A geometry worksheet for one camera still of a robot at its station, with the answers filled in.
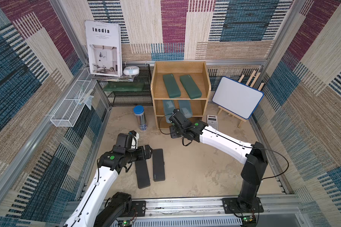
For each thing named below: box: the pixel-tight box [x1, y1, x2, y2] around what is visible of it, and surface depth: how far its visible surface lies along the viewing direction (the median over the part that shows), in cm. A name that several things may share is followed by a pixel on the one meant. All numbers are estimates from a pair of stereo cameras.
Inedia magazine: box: [84, 19, 123, 78], surface depth 79 cm
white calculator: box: [206, 114, 219, 131], surface depth 110 cm
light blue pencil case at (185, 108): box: [178, 99, 193, 119], surface depth 96 cm
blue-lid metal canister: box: [133, 104, 149, 131], surface depth 95 cm
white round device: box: [122, 65, 140, 76], surface depth 89 cm
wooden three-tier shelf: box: [150, 61, 212, 130], surface depth 93 cm
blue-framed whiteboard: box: [212, 76, 264, 120], surface depth 98 cm
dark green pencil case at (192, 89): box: [179, 74, 202, 100], surface depth 87 cm
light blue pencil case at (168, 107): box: [162, 99, 175, 124], surface depth 97 cm
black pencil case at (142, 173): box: [134, 159, 151, 190], surface depth 86 cm
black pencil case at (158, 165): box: [152, 148, 166, 182], surface depth 88 cm
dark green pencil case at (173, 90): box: [162, 73, 181, 98], surface depth 88 cm
